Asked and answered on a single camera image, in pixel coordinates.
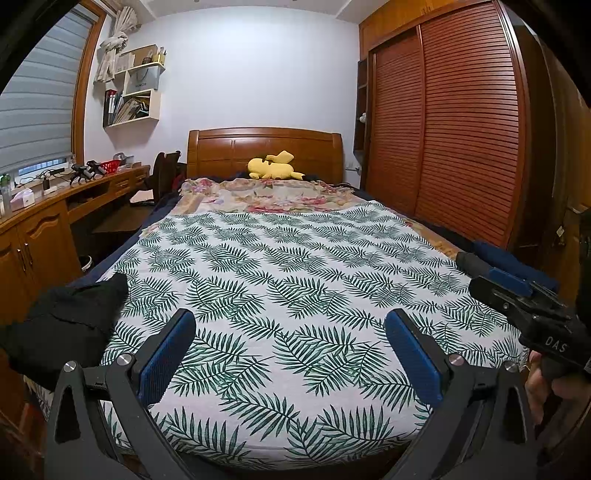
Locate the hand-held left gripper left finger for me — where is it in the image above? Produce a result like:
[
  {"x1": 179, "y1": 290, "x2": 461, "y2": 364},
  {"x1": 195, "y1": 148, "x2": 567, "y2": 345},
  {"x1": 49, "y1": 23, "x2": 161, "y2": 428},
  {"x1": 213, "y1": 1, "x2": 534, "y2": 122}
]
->
[{"x1": 44, "y1": 308, "x2": 198, "y2": 480}]

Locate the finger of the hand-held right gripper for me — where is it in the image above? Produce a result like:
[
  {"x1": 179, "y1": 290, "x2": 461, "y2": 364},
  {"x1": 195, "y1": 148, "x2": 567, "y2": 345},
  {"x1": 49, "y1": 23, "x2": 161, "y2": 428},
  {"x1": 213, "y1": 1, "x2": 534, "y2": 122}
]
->
[
  {"x1": 488, "y1": 268, "x2": 560, "y2": 301},
  {"x1": 468, "y1": 275, "x2": 525, "y2": 320}
]

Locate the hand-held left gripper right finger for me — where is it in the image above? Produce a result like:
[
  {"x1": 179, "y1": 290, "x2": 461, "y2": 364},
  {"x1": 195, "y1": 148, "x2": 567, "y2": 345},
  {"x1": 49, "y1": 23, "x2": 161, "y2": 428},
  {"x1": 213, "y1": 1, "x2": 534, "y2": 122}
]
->
[{"x1": 384, "y1": 308, "x2": 539, "y2": 480}]

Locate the black coat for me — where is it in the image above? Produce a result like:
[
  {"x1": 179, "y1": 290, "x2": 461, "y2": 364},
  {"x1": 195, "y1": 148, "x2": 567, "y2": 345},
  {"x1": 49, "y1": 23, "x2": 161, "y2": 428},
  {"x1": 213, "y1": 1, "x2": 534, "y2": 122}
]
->
[{"x1": 0, "y1": 272, "x2": 129, "y2": 391}]

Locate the person's right hand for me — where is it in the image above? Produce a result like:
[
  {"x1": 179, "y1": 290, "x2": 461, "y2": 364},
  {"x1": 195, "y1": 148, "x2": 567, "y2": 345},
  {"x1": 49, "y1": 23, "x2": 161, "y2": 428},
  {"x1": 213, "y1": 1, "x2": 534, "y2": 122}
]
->
[{"x1": 524, "y1": 350, "x2": 591, "y2": 457}]

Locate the navy folded cloth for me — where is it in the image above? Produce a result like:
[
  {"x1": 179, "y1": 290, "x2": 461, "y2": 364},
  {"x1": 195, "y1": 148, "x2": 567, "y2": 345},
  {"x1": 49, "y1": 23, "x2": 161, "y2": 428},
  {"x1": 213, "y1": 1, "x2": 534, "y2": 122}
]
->
[{"x1": 472, "y1": 240, "x2": 561, "y2": 287}]

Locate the grey rolled cloth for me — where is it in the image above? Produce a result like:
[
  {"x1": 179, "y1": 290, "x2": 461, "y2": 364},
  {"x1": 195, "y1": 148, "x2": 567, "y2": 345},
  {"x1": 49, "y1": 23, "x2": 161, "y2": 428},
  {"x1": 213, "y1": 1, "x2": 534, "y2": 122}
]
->
[{"x1": 456, "y1": 250, "x2": 497, "y2": 278}]

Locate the navy bed sheet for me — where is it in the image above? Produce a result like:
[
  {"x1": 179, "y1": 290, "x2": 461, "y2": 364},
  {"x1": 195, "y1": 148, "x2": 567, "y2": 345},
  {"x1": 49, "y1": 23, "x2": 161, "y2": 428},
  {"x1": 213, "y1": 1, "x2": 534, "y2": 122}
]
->
[{"x1": 83, "y1": 178, "x2": 185, "y2": 287}]

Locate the leaf print bed cover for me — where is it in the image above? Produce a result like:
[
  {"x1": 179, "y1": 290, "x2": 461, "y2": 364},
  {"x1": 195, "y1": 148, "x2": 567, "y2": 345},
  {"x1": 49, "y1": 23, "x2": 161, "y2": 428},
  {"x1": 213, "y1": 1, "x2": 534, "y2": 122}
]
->
[{"x1": 99, "y1": 202, "x2": 529, "y2": 469}]

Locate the wooden louvred wardrobe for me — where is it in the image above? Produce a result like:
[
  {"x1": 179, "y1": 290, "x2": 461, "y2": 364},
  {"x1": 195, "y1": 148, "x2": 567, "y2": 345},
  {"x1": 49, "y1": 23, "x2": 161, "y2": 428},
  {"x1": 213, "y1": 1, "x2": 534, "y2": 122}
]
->
[{"x1": 353, "y1": 0, "x2": 583, "y2": 268}]

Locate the wooden desk with cabinets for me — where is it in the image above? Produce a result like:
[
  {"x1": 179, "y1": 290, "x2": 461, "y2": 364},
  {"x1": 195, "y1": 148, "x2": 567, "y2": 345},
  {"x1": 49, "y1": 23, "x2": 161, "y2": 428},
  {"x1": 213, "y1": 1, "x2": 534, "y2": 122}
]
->
[{"x1": 0, "y1": 164, "x2": 153, "y2": 324}]

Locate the dark wooden chair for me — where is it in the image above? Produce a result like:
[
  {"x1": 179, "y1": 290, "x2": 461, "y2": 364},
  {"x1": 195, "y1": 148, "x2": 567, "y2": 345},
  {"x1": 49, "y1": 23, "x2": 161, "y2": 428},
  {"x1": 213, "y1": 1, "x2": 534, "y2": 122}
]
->
[{"x1": 130, "y1": 150, "x2": 183, "y2": 206}]

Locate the floral blanket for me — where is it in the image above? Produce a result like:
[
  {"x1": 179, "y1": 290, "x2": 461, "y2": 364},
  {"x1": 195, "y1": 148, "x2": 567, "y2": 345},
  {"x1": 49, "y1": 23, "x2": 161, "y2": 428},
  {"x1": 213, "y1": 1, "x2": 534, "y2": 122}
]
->
[{"x1": 141, "y1": 176, "x2": 370, "y2": 234}]

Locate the wooden bed headboard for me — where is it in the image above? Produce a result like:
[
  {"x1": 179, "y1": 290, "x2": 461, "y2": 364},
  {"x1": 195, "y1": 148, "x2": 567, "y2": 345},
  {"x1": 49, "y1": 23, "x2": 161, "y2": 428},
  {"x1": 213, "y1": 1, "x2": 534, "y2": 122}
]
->
[{"x1": 187, "y1": 127, "x2": 345, "y2": 188}]

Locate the yellow plush toy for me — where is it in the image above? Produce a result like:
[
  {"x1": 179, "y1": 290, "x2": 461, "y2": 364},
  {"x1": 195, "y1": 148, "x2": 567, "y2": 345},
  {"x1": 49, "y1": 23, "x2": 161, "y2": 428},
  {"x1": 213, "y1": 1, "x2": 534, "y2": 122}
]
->
[{"x1": 247, "y1": 150, "x2": 306, "y2": 181}]

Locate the pink tissue box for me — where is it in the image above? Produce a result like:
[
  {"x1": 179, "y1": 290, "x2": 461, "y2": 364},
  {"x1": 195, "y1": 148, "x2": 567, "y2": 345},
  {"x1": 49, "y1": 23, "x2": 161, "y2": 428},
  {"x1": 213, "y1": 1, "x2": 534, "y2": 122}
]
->
[{"x1": 10, "y1": 188, "x2": 35, "y2": 212}]

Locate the stack of books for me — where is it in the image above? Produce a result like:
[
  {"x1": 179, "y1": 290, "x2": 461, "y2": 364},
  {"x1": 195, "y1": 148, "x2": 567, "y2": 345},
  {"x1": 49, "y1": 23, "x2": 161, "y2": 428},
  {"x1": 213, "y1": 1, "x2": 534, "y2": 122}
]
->
[{"x1": 115, "y1": 96, "x2": 151, "y2": 124}]

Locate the white paper bag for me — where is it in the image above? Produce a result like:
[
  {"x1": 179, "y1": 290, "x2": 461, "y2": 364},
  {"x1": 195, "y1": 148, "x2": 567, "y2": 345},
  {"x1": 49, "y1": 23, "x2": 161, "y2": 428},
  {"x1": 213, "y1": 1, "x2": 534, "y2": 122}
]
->
[{"x1": 127, "y1": 68, "x2": 160, "y2": 93}]

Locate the grey window blind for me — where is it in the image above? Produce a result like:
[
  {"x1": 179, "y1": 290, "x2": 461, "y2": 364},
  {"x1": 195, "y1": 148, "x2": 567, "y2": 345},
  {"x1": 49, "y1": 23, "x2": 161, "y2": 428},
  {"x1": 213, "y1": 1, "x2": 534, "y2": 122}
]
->
[{"x1": 0, "y1": 9, "x2": 100, "y2": 174}]

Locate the tied beige curtain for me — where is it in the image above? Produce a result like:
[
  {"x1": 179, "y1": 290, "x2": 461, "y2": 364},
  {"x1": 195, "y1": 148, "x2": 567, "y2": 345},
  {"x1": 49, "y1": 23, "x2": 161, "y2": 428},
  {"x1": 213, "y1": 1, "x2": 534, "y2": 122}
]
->
[{"x1": 93, "y1": 4, "x2": 139, "y2": 84}]

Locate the white wall shelf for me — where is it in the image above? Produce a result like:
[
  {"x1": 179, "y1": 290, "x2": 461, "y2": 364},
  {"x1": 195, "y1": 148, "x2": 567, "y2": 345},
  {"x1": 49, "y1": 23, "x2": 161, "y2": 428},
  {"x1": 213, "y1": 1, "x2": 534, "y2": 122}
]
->
[{"x1": 102, "y1": 44, "x2": 166, "y2": 128}]

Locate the wooden window frame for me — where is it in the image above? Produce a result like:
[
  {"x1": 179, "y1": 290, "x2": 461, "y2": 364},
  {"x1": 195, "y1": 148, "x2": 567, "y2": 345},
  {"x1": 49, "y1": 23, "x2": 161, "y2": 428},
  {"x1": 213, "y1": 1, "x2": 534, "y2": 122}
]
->
[{"x1": 71, "y1": 0, "x2": 108, "y2": 160}]

